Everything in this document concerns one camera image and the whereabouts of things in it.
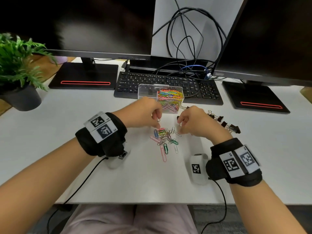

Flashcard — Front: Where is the blue cable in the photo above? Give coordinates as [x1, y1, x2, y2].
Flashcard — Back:
[180, 65, 211, 80]

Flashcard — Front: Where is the lilac cup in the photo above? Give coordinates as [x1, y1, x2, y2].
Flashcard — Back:
[50, 56, 68, 65]

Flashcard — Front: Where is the black keyboard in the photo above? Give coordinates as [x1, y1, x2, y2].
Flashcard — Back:
[114, 71, 224, 106]

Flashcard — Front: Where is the pile of colourful paper clips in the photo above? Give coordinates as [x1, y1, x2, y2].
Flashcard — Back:
[150, 126, 182, 163]

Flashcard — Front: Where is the brown cardboard box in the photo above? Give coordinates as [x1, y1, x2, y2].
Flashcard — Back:
[300, 86, 312, 104]
[0, 55, 75, 116]

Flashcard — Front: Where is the clear plastic divided box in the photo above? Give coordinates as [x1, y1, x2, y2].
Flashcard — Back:
[137, 84, 184, 114]

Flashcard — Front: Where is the black monitor stand red stripe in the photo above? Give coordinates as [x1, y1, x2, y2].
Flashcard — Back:
[222, 80, 291, 114]
[48, 57, 119, 90]

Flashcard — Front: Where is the person's right forearm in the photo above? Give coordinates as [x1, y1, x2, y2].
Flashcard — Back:
[229, 180, 307, 234]

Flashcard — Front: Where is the black wrist strap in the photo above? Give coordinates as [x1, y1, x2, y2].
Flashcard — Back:
[205, 138, 263, 187]
[75, 111, 128, 158]

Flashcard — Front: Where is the pile of black binder clips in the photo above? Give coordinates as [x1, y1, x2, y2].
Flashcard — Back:
[176, 106, 242, 134]

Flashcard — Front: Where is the black left camera cable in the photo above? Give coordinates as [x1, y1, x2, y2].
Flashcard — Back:
[46, 157, 109, 234]

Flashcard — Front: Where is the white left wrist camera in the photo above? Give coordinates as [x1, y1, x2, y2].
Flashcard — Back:
[106, 149, 131, 169]

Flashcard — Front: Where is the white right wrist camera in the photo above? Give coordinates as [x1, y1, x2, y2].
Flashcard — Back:
[189, 153, 210, 186]

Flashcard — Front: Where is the black left wrist strap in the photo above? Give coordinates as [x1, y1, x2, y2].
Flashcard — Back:
[75, 111, 128, 158]

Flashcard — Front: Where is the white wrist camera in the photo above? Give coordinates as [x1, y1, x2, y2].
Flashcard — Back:
[106, 149, 131, 169]
[189, 153, 210, 186]

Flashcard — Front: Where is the person's left forearm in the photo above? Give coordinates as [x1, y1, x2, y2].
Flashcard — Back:
[0, 137, 96, 234]

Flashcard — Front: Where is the black right camera cable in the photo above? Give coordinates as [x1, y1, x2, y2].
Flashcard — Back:
[201, 179, 227, 234]

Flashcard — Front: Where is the person's left hand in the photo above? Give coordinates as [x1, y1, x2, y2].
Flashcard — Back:
[112, 97, 163, 129]

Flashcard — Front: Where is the heap of sorted paper clips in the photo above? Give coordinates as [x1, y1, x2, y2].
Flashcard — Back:
[157, 89, 183, 114]

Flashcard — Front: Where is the grey desk partition panel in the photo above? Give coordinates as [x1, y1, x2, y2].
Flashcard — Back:
[151, 0, 245, 62]

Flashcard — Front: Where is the green plant in black pot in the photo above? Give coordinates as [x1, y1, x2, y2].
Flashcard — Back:
[0, 32, 58, 112]

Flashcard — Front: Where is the bundle of black cables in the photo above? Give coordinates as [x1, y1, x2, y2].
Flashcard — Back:
[152, 0, 227, 82]

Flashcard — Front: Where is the person's right hand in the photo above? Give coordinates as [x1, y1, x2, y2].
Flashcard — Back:
[176, 106, 233, 145]

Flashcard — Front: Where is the black computer monitor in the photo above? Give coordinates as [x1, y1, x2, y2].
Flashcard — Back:
[0, 0, 156, 61]
[212, 0, 312, 87]

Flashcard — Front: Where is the black camera cable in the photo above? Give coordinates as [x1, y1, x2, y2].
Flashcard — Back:
[46, 157, 109, 234]
[201, 179, 227, 234]

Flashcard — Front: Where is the black right wrist strap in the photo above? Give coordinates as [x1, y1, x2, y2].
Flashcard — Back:
[205, 138, 263, 187]

